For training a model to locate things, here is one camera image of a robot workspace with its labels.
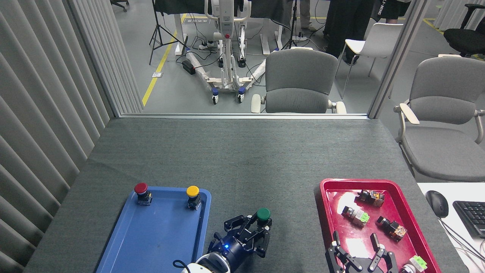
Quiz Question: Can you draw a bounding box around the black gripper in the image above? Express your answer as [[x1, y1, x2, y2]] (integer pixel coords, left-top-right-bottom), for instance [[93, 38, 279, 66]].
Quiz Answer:
[[208, 215, 272, 271], [327, 231, 398, 273]]

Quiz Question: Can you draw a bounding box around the green push button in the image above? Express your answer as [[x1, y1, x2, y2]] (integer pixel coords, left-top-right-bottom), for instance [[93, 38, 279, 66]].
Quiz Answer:
[[255, 207, 272, 231]]

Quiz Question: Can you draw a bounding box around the red push button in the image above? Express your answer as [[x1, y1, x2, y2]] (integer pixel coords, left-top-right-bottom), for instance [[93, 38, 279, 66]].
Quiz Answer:
[[134, 183, 153, 206]]

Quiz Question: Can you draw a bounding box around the grey switch with green cap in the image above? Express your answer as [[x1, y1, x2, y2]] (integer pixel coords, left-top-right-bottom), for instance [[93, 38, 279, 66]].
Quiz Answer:
[[342, 206, 370, 227]]

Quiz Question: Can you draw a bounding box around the black tripod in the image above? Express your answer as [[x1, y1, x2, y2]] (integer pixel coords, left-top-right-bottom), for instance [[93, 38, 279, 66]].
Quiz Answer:
[[282, 0, 300, 50], [149, 0, 186, 66]]

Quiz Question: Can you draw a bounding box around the white plastic chair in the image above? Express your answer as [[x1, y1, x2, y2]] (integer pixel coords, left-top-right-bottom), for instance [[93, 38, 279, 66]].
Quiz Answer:
[[338, 23, 404, 100]]

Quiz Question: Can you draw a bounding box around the yellow push button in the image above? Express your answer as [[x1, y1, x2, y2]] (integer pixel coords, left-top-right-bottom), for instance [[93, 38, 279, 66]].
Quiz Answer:
[[186, 186, 202, 211]]

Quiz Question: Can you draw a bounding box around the red plastic tray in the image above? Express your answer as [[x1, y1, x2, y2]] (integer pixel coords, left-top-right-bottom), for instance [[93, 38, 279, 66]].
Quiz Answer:
[[319, 179, 442, 273]]

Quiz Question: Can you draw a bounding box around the desk with black cloth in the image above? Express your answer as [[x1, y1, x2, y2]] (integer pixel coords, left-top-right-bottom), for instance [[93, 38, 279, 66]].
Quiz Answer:
[[153, 0, 294, 56]]

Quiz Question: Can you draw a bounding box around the black computer mouse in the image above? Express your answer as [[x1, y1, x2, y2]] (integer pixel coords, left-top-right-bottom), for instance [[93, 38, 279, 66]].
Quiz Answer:
[[425, 190, 449, 218]]

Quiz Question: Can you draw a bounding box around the white desk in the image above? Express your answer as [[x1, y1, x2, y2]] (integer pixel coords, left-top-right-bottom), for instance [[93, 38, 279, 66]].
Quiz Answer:
[[417, 183, 485, 273]]

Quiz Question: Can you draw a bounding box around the blue plastic tray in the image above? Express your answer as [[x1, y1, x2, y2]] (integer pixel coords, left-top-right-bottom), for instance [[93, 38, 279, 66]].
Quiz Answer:
[[95, 187, 212, 273]]

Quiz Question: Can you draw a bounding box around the black orange switch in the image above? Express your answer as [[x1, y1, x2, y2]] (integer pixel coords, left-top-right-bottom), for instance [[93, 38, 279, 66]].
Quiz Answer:
[[376, 216, 408, 242], [355, 190, 385, 208]]

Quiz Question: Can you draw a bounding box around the silver post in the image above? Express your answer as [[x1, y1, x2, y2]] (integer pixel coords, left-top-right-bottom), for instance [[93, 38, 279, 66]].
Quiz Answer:
[[368, 0, 431, 119]]

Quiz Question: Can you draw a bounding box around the white stand on wheels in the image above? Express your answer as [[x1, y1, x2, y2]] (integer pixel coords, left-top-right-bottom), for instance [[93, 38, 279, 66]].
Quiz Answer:
[[186, 0, 268, 105]]

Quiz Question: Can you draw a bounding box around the white switch with green cap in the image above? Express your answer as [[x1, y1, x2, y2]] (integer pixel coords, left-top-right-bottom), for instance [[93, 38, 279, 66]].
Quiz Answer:
[[398, 256, 428, 273]]

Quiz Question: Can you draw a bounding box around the person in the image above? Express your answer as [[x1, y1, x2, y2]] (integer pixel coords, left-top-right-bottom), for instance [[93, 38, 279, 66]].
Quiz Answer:
[[324, 0, 411, 66], [299, 0, 318, 32]]

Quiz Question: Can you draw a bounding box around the black mouse cable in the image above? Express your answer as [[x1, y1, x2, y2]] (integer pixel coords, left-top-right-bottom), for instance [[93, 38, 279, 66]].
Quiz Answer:
[[440, 217, 485, 262]]

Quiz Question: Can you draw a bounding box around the grey slatted partition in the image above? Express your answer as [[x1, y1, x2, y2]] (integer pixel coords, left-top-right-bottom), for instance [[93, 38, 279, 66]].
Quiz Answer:
[[0, 0, 144, 273]]

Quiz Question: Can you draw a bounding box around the black keyboard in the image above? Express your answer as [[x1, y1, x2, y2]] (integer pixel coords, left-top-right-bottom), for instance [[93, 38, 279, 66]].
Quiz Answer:
[[453, 200, 485, 238]]

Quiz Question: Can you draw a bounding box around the grey chair with cream armrests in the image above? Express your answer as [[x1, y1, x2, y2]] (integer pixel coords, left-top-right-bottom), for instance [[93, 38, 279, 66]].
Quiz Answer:
[[393, 56, 485, 182], [251, 49, 347, 114]]

